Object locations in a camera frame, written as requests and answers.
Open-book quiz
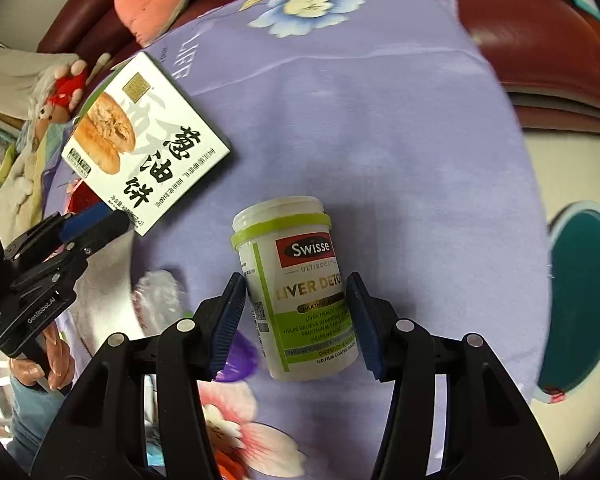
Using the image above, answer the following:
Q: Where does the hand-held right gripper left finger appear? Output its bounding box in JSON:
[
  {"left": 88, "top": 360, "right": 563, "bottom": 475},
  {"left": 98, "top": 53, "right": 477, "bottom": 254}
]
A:
[{"left": 30, "top": 272, "right": 248, "bottom": 480}]

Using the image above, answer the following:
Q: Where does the pale plush toy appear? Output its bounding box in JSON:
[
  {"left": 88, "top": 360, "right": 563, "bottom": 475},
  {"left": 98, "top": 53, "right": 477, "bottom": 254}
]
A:
[{"left": 0, "top": 125, "right": 61, "bottom": 231}]

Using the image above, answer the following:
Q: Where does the white green supplement bottle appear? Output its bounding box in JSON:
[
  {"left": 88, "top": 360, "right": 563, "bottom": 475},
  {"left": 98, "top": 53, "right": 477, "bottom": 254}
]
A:
[{"left": 231, "top": 199, "right": 368, "bottom": 382}]

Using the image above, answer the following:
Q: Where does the white cloth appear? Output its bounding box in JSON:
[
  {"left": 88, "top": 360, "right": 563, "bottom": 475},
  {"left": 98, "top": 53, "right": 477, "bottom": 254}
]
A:
[{"left": 0, "top": 42, "right": 76, "bottom": 121}]

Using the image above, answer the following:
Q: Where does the clear plastic wrapper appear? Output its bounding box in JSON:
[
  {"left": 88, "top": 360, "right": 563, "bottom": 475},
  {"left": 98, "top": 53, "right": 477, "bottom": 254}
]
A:
[{"left": 130, "top": 269, "right": 186, "bottom": 331}]

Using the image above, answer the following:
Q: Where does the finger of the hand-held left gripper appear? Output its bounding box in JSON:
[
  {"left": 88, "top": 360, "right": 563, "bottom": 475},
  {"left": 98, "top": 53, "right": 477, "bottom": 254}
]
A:
[
  {"left": 4, "top": 207, "right": 113, "bottom": 261},
  {"left": 10, "top": 212, "right": 133, "bottom": 293}
]

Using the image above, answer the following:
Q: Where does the white pancake food box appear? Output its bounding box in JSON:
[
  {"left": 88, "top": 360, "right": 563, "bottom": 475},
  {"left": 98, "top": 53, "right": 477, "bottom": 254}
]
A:
[{"left": 61, "top": 51, "right": 232, "bottom": 237}]

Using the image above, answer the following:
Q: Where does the purple plastic piece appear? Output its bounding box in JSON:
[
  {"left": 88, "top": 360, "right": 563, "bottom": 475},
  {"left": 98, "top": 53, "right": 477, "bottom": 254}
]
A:
[{"left": 215, "top": 335, "right": 259, "bottom": 383}]

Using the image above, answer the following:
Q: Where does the teal trash bin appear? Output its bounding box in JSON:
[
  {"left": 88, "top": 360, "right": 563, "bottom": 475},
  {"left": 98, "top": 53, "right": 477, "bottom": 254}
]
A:
[{"left": 535, "top": 200, "right": 600, "bottom": 403}]

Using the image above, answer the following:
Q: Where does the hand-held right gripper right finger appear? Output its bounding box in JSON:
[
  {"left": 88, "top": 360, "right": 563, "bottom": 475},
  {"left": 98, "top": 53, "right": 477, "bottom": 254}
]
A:
[{"left": 345, "top": 272, "right": 571, "bottom": 480}]

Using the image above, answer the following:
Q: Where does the small red doll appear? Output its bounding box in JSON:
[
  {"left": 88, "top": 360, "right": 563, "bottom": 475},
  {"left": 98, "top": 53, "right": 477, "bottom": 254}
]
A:
[{"left": 27, "top": 59, "right": 113, "bottom": 126}]

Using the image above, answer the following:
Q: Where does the pink plush toy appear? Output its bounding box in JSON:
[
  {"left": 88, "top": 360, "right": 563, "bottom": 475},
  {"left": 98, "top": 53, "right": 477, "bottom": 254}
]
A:
[{"left": 104, "top": 0, "right": 191, "bottom": 47}]

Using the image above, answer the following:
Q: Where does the purple floral blanket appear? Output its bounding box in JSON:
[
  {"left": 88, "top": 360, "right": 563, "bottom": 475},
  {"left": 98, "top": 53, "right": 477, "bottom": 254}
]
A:
[{"left": 45, "top": 0, "right": 551, "bottom": 480}]

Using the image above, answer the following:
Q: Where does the person's leg in jeans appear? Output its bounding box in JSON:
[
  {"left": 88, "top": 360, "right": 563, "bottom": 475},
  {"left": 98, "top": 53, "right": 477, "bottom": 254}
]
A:
[{"left": 7, "top": 375, "right": 66, "bottom": 476}]

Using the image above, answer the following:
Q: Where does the person's left hand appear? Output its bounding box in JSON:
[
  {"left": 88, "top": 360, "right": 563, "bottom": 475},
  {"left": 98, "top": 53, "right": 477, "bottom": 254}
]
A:
[{"left": 10, "top": 322, "right": 76, "bottom": 391}]

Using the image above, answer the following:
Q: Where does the dark red leather sofa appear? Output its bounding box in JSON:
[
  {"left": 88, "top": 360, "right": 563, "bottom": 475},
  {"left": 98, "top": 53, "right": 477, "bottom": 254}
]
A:
[{"left": 37, "top": 0, "right": 600, "bottom": 126}]

